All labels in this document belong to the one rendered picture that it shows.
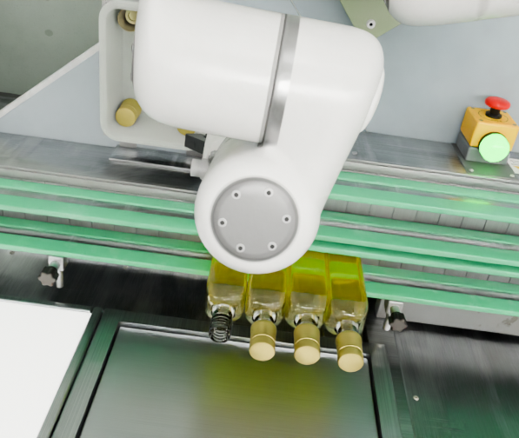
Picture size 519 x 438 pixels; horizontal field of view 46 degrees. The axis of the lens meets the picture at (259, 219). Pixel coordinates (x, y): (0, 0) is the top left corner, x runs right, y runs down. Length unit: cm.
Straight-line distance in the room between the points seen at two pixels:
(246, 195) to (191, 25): 9
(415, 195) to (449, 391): 33
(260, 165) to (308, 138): 3
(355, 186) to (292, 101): 62
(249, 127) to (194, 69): 4
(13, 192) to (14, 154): 10
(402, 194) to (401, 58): 24
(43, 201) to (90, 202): 7
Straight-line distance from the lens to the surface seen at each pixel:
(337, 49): 34
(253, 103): 33
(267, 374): 96
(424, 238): 100
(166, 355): 97
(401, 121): 109
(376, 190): 93
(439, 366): 112
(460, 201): 97
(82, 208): 99
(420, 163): 101
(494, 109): 107
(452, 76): 108
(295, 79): 33
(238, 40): 33
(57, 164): 108
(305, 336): 81
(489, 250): 102
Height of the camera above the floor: 175
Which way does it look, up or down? 59 degrees down
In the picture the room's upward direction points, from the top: 174 degrees counter-clockwise
